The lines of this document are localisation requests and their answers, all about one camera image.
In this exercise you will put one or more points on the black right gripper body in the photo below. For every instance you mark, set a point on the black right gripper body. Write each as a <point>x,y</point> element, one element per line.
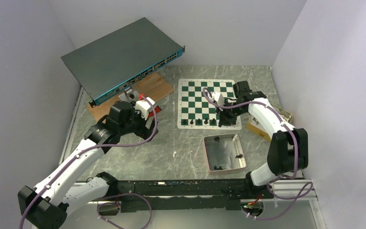
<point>230,114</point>

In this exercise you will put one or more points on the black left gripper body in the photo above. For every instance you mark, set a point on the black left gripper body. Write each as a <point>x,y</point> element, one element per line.
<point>137,123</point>

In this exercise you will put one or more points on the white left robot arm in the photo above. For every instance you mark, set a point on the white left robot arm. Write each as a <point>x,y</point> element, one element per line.
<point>47,204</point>

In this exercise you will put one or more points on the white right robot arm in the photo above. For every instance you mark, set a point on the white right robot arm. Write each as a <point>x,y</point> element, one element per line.
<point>288,150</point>

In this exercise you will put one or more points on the green white chess board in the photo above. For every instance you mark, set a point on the green white chess board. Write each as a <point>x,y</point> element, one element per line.
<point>193,105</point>

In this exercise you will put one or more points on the wooden board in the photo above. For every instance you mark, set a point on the wooden board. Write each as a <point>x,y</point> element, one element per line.
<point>153,86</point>

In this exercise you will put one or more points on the black chess pieces pile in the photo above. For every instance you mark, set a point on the black chess pieces pile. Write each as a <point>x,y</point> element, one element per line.
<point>215,168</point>

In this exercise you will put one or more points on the red grey tool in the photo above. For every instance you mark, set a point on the red grey tool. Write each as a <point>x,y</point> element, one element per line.
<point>156,110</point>

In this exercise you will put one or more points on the pink metal tray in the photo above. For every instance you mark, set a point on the pink metal tray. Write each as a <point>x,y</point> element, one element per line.
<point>228,153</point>

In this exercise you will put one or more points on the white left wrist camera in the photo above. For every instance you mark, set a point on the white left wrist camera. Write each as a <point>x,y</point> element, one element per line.
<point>145,105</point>

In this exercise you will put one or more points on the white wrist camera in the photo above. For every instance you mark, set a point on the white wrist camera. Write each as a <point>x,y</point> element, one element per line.
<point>145,105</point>
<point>218,99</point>

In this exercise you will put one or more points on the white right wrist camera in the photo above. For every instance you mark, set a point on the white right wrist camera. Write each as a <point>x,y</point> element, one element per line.
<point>218,99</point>

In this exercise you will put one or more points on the metal switch stand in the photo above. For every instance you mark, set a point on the metal switch stand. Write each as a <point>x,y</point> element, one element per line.
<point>129,95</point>

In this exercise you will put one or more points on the grey network switch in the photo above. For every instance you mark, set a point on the grey network switch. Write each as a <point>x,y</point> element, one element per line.
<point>120,59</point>

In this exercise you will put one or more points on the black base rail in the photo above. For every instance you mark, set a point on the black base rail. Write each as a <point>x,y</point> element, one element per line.
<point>229,194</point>

